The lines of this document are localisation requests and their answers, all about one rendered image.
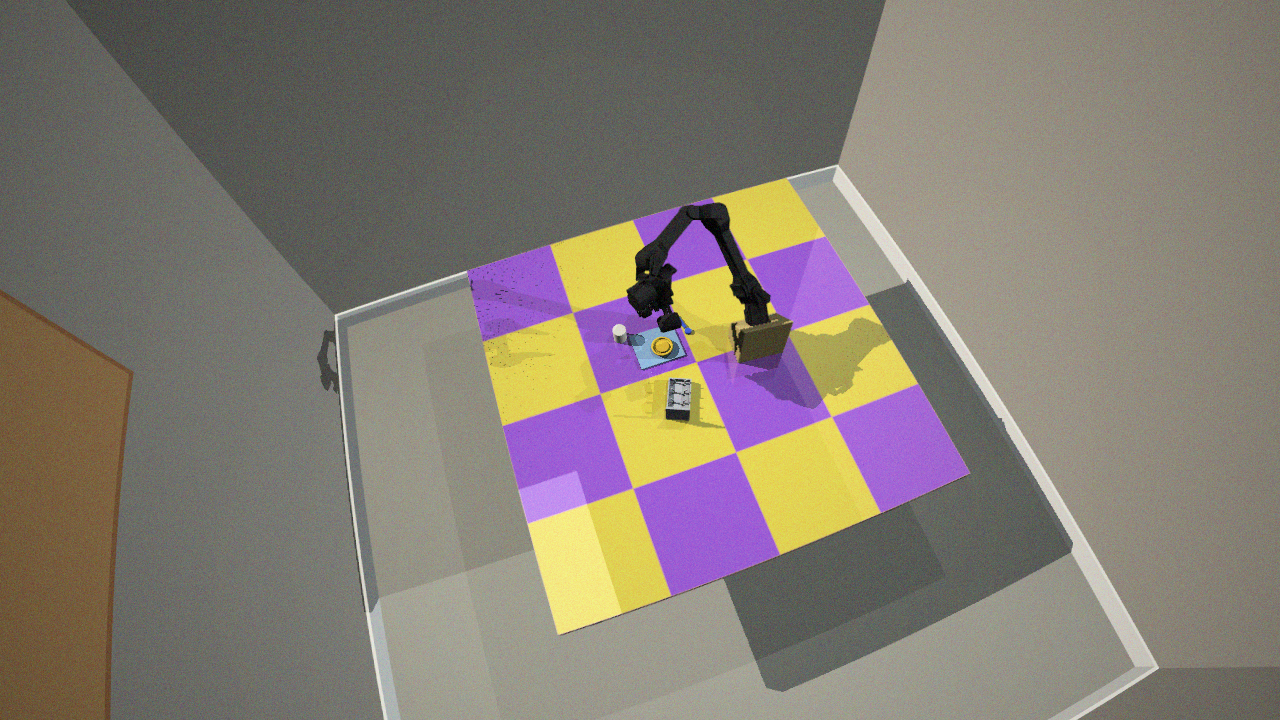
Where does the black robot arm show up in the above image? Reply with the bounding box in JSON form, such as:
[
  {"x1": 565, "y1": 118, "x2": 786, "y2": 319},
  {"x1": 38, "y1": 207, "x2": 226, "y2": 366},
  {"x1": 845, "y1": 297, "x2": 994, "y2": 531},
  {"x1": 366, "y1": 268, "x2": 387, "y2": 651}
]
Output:
[{"x1": 626, "y1": 202, "x2": 771, "y2": 325}]

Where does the light blue square mat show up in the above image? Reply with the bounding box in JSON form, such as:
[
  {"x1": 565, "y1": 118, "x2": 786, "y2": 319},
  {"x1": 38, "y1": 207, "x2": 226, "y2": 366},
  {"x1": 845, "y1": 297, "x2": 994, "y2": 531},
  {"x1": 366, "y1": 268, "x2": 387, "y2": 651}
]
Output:
[{"x1": 628, "y1": 327, "x2": 685, "y2": 369}]

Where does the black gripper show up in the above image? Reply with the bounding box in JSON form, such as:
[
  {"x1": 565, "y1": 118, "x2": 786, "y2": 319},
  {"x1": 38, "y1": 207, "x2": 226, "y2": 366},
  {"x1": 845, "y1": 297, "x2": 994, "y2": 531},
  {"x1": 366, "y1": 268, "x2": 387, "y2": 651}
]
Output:
[{"x1": 654, "y1": 288, "x2": 682, "y2": 333}]

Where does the grey dish rack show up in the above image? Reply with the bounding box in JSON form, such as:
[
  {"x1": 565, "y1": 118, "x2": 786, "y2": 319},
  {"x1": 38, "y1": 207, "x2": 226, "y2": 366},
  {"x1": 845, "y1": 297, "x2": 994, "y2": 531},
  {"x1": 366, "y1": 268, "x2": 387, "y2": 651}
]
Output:
[{"x1": 666, "y1": 377, "x2": 692, "y2": 421}]

